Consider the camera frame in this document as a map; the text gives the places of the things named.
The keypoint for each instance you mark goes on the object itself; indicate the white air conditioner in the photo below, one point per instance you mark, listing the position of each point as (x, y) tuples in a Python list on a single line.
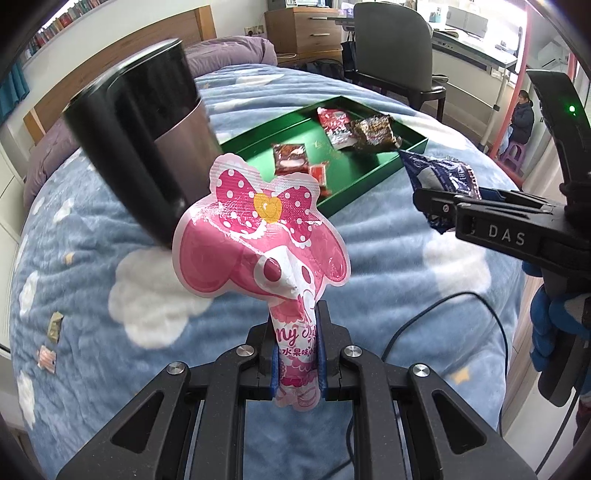
[(554, 54)]

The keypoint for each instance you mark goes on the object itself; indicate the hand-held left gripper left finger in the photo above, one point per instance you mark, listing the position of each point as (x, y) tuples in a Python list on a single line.
[(275, 376)]

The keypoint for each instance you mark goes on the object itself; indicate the red and white snack pouch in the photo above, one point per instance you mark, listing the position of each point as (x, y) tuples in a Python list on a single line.
[(337, 124)]

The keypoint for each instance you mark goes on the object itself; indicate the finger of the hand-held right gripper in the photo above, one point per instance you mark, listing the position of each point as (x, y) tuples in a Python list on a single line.
[(517, 197), (503, 230)]

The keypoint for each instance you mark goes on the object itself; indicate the black cylinder can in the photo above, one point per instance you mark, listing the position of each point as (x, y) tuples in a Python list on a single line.
[(138, 120)]

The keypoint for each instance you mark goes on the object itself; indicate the white desk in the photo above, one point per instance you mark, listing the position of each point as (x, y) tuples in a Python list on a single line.
[(466, 46)]

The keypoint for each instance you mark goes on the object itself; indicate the blue snack packet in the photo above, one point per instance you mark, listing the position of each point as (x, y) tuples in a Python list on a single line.
[(438, 173)]

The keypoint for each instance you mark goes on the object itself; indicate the bookshelf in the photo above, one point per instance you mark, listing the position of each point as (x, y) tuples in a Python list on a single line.
[(60, 21)]

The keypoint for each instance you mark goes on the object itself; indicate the white wardrobe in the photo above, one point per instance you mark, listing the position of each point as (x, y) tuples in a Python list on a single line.
[(9, 184)]

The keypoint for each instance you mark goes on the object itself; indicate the wooden headboard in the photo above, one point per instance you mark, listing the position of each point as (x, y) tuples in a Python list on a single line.
[(138, 46)]

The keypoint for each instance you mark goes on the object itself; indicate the pink bow candy packet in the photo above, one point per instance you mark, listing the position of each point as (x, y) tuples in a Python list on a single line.
[(258, 258)]

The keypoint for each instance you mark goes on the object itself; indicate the dark red noodle snack packet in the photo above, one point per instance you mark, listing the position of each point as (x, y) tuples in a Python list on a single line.
[(290, 159)]

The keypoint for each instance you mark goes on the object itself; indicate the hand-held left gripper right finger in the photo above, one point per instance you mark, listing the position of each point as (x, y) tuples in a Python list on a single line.
[(323, 369)]

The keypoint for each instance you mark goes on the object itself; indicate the wall socket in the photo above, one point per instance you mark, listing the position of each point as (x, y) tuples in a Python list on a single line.
[(254, 30)]

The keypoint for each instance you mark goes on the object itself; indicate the small tan candy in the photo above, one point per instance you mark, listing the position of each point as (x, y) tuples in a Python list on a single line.
[(69, 258)]

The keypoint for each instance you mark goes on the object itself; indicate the small striped candy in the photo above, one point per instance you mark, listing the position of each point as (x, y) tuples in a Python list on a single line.
[(46, 359)]

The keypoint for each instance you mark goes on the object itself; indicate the teal hanging cloth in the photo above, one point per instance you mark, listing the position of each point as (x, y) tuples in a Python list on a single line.
[(14, 92)]

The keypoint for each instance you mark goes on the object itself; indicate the small gold candy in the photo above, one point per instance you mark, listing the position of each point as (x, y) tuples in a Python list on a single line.
[(55, 326)]

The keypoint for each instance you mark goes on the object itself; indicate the brown snack packet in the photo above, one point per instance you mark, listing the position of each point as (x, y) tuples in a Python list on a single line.
[(374, 131)]

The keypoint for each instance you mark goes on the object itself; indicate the grey chair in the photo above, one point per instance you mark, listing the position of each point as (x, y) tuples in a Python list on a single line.
[(392, 41)]

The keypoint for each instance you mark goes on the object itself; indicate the small red snack packet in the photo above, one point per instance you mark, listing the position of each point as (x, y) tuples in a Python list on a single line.
[(319, 175)]

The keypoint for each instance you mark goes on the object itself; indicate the person's right hand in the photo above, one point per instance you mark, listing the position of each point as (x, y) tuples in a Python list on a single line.
[(542, 323)]

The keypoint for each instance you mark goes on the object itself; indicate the green tray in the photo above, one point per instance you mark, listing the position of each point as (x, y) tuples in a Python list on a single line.
[(369, 170)]

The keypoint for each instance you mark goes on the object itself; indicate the blue cloud print blanket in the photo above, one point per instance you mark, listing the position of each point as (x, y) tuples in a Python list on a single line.
[(369, 277)]

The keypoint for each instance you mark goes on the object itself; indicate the purple stool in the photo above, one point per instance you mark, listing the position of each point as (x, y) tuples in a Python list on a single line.
[(513, 154)]

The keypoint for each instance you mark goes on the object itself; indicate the wooden drawer cabinet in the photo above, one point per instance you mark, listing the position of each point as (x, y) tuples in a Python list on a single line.
[(304, 27)]

